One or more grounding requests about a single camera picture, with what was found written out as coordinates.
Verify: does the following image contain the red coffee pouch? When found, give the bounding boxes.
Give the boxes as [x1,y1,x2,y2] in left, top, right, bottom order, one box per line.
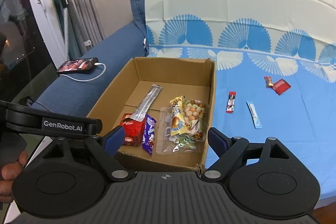
[120,113,145,147]

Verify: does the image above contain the light blue stick packet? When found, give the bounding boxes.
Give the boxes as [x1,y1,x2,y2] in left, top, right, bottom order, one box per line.
[247,102,263,129]

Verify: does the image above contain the purple chocolate bar wrapper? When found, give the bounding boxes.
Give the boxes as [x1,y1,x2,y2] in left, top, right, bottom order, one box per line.
[142,114,157,156]

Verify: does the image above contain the red white stick packet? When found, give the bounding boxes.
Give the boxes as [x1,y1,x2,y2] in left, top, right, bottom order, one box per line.
[226,92,236,113]

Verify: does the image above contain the silver long stick packet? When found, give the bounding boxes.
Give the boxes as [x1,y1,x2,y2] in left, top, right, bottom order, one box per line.
[130,84,163,122]

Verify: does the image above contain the peanut snack bag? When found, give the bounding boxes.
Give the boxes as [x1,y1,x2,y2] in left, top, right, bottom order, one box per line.
[182,98,207,141]

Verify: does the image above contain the clear candy bag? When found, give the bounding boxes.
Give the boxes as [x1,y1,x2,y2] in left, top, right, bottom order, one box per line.
[155,107,204,155]

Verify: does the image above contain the yellow snack bar wrapper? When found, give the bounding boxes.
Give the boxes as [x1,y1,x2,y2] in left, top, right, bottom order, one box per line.
[170,96,187,136]

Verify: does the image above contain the small candy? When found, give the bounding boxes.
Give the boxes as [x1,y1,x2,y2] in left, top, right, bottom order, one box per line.
[264,76,274,88]

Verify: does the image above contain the small red packet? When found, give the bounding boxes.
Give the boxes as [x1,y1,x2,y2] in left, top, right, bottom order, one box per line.
[272,79,291,95]

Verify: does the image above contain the person's left hand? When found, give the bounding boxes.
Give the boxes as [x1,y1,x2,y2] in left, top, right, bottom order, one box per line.
[0,150,28,203]

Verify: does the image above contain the blue denim sofa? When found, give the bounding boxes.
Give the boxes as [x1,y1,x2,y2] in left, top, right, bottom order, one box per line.
[18,0,149,119]

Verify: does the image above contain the brown cardboard box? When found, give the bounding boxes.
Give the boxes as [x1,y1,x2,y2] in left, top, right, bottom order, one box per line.
[86,56,218,172]

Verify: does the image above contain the black smartphone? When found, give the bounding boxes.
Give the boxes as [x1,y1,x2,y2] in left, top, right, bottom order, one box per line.
[56,57,98,75]

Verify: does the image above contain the grey curtain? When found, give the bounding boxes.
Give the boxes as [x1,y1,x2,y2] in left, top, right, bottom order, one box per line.
[67,0,105,59]

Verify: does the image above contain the blue white fan-pattern cloth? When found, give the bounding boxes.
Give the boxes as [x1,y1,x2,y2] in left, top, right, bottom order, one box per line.
[145,0,335,206]

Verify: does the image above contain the white charging cable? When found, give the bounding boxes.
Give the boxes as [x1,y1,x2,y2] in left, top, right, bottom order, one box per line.
[60,62,107,83]

